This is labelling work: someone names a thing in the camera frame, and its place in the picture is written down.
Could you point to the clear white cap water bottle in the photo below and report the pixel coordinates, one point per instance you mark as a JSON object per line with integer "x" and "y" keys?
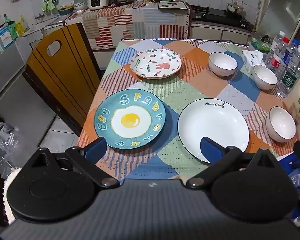
{"x": 278, "y": 38}

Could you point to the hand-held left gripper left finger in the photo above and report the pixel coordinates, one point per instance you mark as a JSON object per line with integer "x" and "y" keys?
{"x": 96, "y": 148}

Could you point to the green plastic bottle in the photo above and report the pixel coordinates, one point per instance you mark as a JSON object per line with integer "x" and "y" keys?
{"x": 11, "y": 28}

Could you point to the stack of white bowls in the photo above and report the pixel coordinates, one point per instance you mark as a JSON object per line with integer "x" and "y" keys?
{"x": 80, "y": 4}

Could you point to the grey refrigerator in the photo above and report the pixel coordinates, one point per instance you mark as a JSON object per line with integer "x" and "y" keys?
{"x": 10, "y": 80}

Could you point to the cream pot with lid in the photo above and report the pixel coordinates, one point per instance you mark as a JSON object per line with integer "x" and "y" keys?
{"x": 235, "y": 8}

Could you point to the white tissue pack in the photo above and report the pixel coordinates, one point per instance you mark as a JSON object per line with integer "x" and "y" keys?
{"x": 250, "y": 60}

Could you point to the white fuzzy cloth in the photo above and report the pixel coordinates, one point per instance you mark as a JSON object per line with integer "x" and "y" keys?
{"x": 7, "y": 192}

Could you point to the blue label water bottle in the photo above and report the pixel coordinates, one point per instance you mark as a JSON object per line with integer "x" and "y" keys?
{"x": 292, "y": 53}

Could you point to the colourful patchwork tablecloth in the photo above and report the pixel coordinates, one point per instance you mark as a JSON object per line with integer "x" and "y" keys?
{"x": 207, "y": 85}

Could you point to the black gas stove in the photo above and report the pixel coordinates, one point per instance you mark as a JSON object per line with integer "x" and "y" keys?
{"x": 220, "y": 15}

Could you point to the yellow brown wooden chair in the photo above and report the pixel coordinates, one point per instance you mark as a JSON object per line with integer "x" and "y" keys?
{"x": 62, "y": 75}

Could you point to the red label water bottle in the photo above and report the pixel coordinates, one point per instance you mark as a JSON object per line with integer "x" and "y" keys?
{"x": 275, "y": 61}

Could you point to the clear plastic bag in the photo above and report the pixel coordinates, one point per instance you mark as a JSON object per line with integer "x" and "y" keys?
{"x": 1, "y": 140}

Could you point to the green label water bottle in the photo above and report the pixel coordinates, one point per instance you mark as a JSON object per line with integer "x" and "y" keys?
{"x": 290, "y": 78}

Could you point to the green plastic basket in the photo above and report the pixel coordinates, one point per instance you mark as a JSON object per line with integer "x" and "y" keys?
{"x": 258, "y": 45}

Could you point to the blue bowl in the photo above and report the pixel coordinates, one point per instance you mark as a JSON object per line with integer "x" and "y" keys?
{"x": 65, "y": 10}

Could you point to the white ribbed bowl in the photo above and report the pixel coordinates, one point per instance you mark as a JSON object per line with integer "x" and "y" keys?
{"x": 265, "y": 76}
{"x": 223, "y": 63}
{"x": 282, "y": 123}

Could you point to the teal plate fried egg print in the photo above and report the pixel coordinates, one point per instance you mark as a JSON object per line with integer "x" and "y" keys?
{"x": 130, "y": 120}

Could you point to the white rice cooker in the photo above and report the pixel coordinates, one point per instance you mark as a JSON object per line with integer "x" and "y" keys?
{"x": 98, "y": 1}

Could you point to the white plate pink rabbit print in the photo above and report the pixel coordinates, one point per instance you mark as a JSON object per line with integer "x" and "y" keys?
{"x": 155, "y": 65}

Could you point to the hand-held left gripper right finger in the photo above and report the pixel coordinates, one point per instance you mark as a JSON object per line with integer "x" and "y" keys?
{"x": 207, "y": 152}

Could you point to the yellow plastic bottle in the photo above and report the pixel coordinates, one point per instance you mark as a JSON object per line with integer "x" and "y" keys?
{"x": 22, "y": 26}

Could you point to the green cloth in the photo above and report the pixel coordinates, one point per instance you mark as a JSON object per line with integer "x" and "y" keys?
{"x": 48, "y": 6}

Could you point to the striped patchwork counter cloth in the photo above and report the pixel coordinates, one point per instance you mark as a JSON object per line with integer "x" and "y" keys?
{"x": 120, "y": 22}

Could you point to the white plate black rim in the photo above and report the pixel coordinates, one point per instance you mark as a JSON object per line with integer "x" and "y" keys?
{"x": 215, "y": 125}

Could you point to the metal faucet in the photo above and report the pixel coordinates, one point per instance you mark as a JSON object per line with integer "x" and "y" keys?
{"x": 39, "y": 16}

